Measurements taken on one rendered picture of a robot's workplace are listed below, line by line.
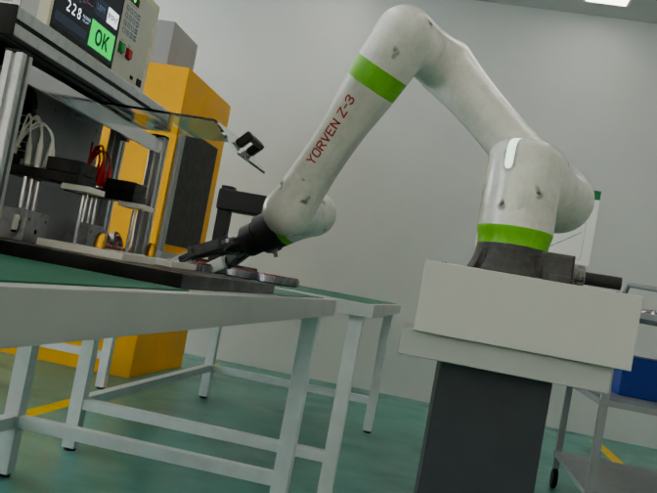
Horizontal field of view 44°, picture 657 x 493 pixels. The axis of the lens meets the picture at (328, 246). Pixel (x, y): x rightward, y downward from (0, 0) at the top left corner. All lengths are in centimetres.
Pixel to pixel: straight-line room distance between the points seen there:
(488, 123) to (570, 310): 52
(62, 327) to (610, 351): 82
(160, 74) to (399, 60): 375
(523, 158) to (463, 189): 531
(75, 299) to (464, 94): 110
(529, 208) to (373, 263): 532
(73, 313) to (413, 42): 102
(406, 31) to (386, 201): 513
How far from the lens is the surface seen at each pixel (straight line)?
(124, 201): 166
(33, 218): 148
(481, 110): 167
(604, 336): 128
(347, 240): 670
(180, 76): 524
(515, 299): 126
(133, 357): 516
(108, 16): 166
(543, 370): 128
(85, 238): 168
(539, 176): 140
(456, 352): 127
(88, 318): 81
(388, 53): 162
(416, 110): 683
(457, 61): 174
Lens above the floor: 80
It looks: 3 degrees up
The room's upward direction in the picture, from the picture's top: 11 degrees clockwise
